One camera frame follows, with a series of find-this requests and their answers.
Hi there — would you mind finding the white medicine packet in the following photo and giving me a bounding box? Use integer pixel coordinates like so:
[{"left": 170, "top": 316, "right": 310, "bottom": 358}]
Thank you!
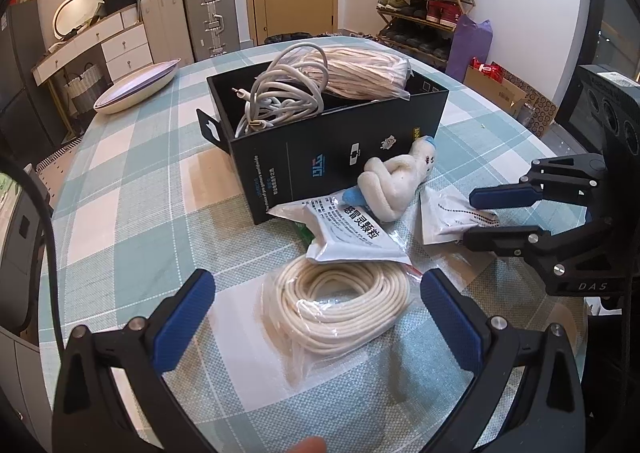
[{"left": 272, "top": 190, "right": 414, "bottom": 267}]

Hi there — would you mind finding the purple bag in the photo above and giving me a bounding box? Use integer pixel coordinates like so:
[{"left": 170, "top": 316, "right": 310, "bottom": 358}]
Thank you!
[{"left": 445, "top": 14, "right": 494, "bottom": 82}]

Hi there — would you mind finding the white face mask packet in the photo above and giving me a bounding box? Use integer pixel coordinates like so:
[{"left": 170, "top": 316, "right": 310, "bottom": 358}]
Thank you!
[{"left": 419, "top": 182, "right": 501, "bottom": 247}]

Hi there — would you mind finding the black cable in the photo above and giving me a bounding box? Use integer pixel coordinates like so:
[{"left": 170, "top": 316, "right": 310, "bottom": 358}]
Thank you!
[{"left": 0, "top": 152, "right": 67, "bottom": 360}]

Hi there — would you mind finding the white dressing table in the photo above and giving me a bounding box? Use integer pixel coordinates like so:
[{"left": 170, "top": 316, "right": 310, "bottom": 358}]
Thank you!
[{"left": 32, "top": 5, "right": 154, "bottom": 100}]

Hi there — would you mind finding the white storage basket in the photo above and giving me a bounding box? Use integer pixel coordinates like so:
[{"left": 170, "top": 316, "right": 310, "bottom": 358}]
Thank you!
[{"left": 64, "top": 62, "right": 112, "bottom": 114}]

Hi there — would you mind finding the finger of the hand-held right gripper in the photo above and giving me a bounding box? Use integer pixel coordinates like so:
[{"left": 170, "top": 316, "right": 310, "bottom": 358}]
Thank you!
[
  {"left": 461, "top": 217, "right": 614, "bottom": 265},
  {"left": 469, "top": 154, "right": 609, "bottom": 210}
]

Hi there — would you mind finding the black cardboard box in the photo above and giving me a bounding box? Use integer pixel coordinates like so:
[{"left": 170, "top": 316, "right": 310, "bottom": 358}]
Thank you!
[{"left": 196, "top": 55, "right": 449, "bottom": 226}]

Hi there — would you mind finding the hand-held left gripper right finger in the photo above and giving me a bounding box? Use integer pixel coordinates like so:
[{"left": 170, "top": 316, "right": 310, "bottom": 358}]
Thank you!
[{"left": 420, "top": 267, "right": 584, "bottom": 453}]

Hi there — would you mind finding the silver suitcase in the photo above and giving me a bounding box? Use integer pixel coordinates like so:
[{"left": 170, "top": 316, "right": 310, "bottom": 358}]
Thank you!
[{"left": 183, "top": 0, "right": 241, "bottom": 63}]

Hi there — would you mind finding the clear red-strip zip bag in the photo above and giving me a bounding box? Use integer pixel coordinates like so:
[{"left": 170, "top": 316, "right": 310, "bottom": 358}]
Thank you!
[{"left": 394, "top": 253, "right": 431, "bottom": 282}]

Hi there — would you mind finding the green packet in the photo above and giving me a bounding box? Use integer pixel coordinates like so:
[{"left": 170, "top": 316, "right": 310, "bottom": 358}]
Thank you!
[{"left": 294, "top": 220, "right": 317, "bottom": 254}]

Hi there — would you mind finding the oval mirror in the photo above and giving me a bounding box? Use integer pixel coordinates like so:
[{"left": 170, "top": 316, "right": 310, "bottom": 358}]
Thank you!
[{"left": 53, "top": 0, "right": 114, "bottom": 42}]

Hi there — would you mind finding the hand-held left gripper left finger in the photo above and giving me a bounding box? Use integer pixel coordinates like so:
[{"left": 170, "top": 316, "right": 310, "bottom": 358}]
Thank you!
[{"left": 51, "top": 268, "right": 217, "bottom": 453}]

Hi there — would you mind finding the cardboard box of red packets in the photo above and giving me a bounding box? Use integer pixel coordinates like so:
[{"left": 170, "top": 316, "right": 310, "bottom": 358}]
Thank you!
[{"left": 464, "top": 60, "right": 559, "bottom": 137}]

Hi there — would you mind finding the stack of white plates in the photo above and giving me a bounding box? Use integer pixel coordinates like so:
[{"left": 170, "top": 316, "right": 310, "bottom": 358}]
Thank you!
[{"left": 93, "top": 58, "right": 181, "bottom": 115}]

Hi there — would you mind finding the bagged white rope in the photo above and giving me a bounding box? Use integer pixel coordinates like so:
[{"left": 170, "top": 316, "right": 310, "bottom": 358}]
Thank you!
[{"left": 299, "top": 45, "right": 414, "bottom": 102}]

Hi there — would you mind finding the beige suitcase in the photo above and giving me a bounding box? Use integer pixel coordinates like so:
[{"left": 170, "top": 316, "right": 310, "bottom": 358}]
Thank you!
[{"left": 139, "top": 0, "right": 195, "bottom": 67}]

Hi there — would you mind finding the white and blue plush toy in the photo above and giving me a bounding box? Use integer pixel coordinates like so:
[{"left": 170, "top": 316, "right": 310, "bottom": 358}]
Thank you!
[{"left": 342, "top": 135, "right": 437, "bottom": 223}]

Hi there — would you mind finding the white charging cable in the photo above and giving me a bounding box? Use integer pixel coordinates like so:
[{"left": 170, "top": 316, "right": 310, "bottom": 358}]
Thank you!
[{"left": 233, "top": 42, "right": 331, "bottom": 137}]

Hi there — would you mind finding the bagged cream rope coil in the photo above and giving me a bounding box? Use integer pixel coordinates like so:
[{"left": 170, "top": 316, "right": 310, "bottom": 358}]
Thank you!
[{"left": 257, "top": 255, "right": 414, "bottom": 390}]

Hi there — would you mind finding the person's left hand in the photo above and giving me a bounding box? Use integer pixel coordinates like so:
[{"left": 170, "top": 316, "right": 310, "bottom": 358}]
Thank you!
[{"left": 289, "top": 435, "right": 329, "bottom": 453}]

